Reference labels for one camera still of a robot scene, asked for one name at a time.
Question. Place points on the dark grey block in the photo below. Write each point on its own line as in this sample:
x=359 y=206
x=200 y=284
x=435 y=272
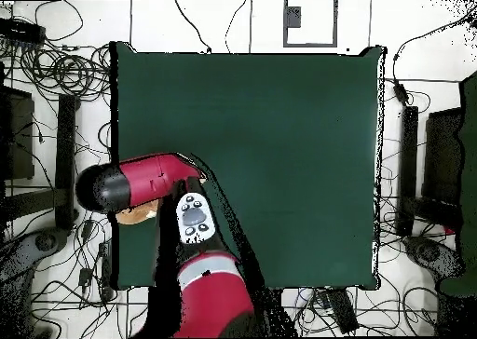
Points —
x=294 y=18

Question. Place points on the black furniture panel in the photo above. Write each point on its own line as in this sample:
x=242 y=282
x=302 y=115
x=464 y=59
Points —
x=443 y=156
x=18 y=138

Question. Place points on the black power strip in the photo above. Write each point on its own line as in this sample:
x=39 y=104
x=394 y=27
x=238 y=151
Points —
x=106 y=272
x=343 y=309
x=22 y=31

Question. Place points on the dark green table cloth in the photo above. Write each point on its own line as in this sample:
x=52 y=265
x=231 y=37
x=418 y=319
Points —
x=298 y=167

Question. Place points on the black stand bar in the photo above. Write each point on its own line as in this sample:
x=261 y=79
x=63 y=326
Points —
x=65 y=130
x=408 y=167

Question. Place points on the black power adapter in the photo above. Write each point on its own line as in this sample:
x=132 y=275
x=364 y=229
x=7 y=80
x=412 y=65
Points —
x=85 y=276
x=400 y=93
x=87 y=229

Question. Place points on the green hanging cloth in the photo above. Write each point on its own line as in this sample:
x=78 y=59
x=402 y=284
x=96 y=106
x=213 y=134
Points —
x=469 y=167

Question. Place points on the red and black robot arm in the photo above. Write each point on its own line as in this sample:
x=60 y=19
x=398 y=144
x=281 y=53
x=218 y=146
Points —
x=167 y=182

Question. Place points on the orange terry towel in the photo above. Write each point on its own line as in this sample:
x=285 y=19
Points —
x=136 y=215

